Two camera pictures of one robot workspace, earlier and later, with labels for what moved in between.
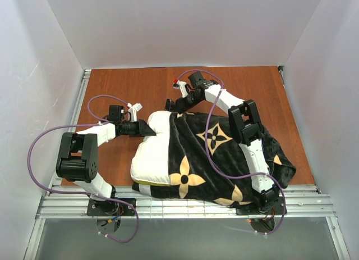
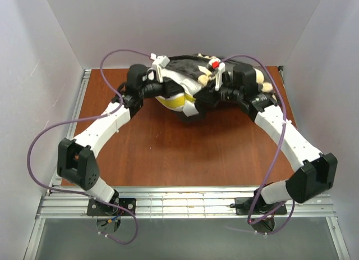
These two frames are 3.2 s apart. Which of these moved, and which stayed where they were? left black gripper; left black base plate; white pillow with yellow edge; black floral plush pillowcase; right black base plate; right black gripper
Moved: left black gripper; white pillow with yellow edge; right black gripper; black floral plush pillowcase
Stayed: right black base plate; left black base plate
